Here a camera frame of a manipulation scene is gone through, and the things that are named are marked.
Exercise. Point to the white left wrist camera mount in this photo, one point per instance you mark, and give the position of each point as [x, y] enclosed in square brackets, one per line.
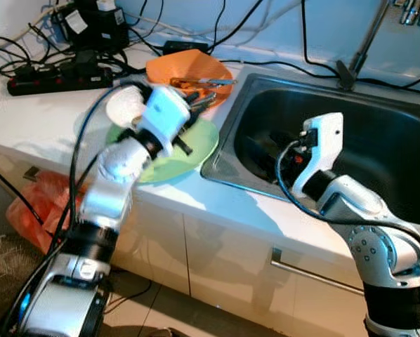
[164, 112]

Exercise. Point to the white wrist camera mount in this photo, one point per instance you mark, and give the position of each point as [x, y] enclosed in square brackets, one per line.
[164, 112]
[322, 140]

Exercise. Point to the black power supply box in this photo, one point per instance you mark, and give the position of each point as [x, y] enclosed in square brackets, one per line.
[90, 31]

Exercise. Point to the black flat adapter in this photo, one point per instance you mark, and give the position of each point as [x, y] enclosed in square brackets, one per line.
[185, 47]

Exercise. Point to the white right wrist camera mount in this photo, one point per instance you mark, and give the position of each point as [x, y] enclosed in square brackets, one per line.
[322, 140]

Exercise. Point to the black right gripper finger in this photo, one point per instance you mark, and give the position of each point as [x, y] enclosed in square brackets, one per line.
[259, 156]

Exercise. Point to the orange plate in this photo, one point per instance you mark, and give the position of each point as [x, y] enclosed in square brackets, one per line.
[182, 65]

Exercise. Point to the chrome wall valve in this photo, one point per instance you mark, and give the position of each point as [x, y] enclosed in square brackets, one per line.
[414, 10]

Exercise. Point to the red plastic bag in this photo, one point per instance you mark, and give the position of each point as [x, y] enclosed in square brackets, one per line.
[34, 210]

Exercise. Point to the metal utensil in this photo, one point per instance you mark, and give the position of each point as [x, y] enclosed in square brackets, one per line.
[210, 83]

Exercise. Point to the black power strip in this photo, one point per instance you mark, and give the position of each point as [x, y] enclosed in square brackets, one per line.
[55, 81]

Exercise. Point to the white kitchen cabinet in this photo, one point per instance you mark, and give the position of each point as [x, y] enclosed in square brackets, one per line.
[231, 267]

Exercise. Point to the stainless steel sink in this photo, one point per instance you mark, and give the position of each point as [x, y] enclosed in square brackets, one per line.
[378, 154]

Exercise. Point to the dark metal faucet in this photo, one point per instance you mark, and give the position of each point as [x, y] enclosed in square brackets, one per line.
[364, 42]

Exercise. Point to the light green plate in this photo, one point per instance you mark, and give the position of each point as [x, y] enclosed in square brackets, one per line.
[189, 153]

